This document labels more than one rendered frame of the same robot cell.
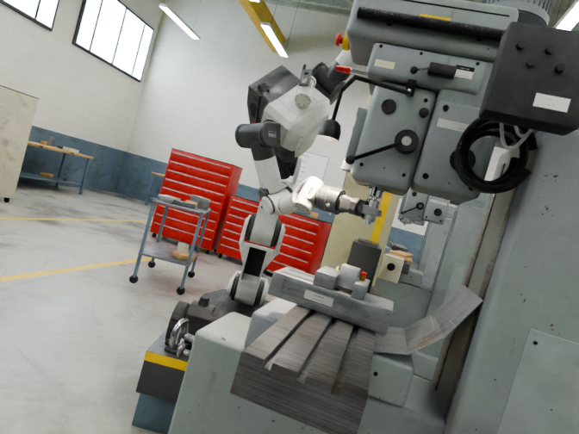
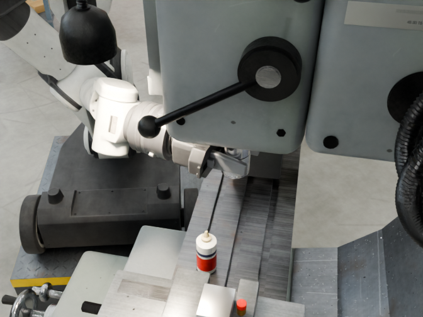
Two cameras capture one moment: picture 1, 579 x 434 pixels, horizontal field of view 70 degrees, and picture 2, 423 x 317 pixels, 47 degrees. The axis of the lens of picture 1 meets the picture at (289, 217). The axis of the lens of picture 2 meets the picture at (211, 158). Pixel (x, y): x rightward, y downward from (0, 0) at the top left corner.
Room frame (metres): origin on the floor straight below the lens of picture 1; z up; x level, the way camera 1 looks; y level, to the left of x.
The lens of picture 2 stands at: (0.77, -0.19, 1.73)
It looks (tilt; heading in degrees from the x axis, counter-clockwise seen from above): 40 degrees down; 358
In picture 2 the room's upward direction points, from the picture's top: straight up
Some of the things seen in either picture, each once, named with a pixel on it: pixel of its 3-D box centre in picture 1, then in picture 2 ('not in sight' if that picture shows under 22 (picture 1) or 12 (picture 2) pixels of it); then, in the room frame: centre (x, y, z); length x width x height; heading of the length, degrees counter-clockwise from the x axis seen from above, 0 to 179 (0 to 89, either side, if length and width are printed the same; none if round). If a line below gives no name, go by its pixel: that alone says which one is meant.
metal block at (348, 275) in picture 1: (348, 276); (216, 311); (1.21, -0.21, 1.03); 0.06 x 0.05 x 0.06; 166
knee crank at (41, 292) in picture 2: (190, 354); (58, 294); (1.63, 0.23, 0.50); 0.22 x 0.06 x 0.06; 77
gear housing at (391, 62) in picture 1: (422, 80); not in sight; (1.36, -0.29, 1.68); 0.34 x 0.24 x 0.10; 77
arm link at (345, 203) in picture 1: (345, 204); (185, 139); (1.41, -0.17, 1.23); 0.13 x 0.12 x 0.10; 153
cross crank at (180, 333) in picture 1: (188, 337); (36, 314); (1.48, 0.24, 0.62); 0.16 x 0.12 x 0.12; 77
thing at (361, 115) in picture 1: (356, 140); (160, 22); (1.39, -0.14, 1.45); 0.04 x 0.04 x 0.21; 77
